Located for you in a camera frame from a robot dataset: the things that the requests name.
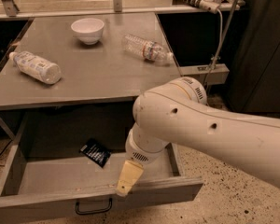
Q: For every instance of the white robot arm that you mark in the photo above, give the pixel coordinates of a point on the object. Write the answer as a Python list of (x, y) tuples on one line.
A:
[(177, 113)]

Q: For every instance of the metal shelf rail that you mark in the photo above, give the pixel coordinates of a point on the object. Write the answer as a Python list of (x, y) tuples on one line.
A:
[(115, 3)]

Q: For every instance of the white labelled plastic bottle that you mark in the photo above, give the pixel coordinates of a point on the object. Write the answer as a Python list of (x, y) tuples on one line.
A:
[(36, 67)]

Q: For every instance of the dark blue rxbar wrapper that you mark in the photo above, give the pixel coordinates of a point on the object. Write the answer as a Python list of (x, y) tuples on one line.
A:
[(96, 152)]

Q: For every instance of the clear plastic water bottle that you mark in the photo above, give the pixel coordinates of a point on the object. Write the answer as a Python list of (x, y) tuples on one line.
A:
[(147, 49)]

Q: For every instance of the black drawer handle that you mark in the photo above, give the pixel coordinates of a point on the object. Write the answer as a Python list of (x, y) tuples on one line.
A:
[(84, 208)]

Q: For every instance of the grey counter cabinet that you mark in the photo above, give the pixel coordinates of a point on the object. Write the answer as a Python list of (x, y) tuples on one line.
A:
[(101, 72)]

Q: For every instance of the grey open drawer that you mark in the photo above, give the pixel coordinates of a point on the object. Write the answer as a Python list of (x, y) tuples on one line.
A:
[(46, 175)]

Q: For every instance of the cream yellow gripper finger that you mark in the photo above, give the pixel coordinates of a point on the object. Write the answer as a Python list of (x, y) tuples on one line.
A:
[(130, 174)]

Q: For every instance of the white power strip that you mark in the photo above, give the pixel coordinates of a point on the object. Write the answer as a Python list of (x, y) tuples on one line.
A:
[(207, 5)]

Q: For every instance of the white ceramic bowl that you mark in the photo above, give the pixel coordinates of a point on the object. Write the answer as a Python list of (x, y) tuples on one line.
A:
[(88, 30)]

